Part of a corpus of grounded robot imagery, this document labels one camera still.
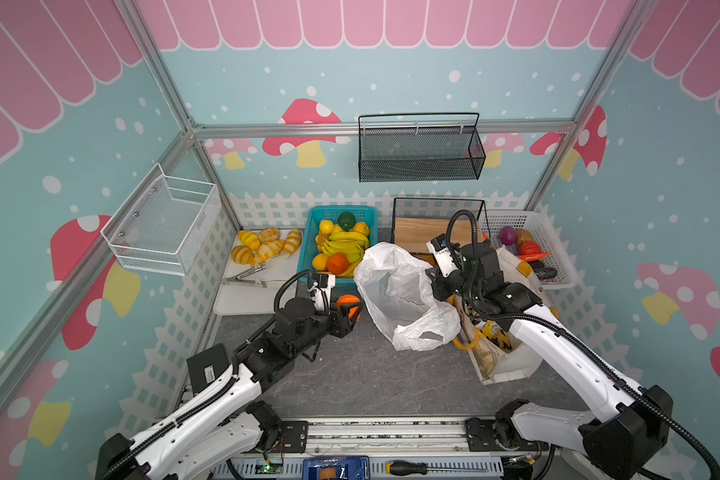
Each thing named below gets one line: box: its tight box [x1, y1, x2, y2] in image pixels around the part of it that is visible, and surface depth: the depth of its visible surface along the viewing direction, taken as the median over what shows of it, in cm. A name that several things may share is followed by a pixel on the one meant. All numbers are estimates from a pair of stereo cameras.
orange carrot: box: [518, 253, 550, 262], surface depth 105 cm
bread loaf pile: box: [231, 227, 302, 266], surface depth 114 cm
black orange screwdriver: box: [386, 460, 489, 476], surface depth 70 cm
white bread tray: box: [225, 260, 264, 280], surface depth 111 cm
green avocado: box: [338, 211, 356, 232], surface depth 115 cm
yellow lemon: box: [319, 219, 335, 235], surface depth 114 cm
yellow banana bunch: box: [321, 231, 369, 277], surface depth 113 cm
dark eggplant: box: [534, 267, 558, 281], surface depth 97 cm
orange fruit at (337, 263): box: [326, 253, 349, 275], surface depth 101 cm
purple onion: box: [500, 226, 516, 246], surface depth 115 cm
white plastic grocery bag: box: [353, 242, 461, 351], surface depth 69 cm
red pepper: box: [519, 241, 542, 255], surface depth 108 cm
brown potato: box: [515, 229, 533, 247], surface depth 115 cm
